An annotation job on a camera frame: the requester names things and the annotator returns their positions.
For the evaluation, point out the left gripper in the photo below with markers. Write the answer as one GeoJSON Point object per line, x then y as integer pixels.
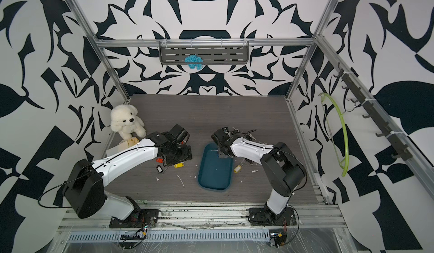
{"type": "Point", "coordinates": [188, 155]}

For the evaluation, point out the yellow white tag key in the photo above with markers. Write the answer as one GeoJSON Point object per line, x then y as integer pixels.
{"type": "Point", "coordinates": [238, 169]}

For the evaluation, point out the teal plastic storage box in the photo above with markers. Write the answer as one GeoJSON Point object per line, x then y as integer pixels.
{"type": "Point", "coordinates": [215, 173]}

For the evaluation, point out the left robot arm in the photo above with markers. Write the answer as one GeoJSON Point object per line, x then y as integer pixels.
{"type": "Point", "coordinates": [85, 188]}

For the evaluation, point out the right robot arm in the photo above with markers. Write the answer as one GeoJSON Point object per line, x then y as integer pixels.
{"type": "Point", "coordinates": [283, 170]}

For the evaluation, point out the tissue packet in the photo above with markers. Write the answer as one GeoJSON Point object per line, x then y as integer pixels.
{"type": "Point", "coordinates": [128, 143]}

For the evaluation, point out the white teddy bear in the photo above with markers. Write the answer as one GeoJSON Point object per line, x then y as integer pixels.
{"type": "Point", "coordinates": [125, 121]}

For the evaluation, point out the teal scrunchie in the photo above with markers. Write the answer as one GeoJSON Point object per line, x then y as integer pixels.
{"type": "Point", "coordinates": [194, 62]}

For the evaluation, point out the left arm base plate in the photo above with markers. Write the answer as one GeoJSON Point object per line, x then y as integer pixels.
{"type": "Point", "coordinates": [137, 219]}

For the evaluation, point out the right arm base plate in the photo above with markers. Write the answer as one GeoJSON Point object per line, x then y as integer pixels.
{"type": "Point", "coordinates": [264, 216]}

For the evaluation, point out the grey wall shelf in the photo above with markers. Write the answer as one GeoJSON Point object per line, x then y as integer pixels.
{"type": "Point", "coordinates": [213, 52]}

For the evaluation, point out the black hook rail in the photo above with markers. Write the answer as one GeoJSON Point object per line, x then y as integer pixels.
{"type": "Point", "coordinates": [376, 113]}

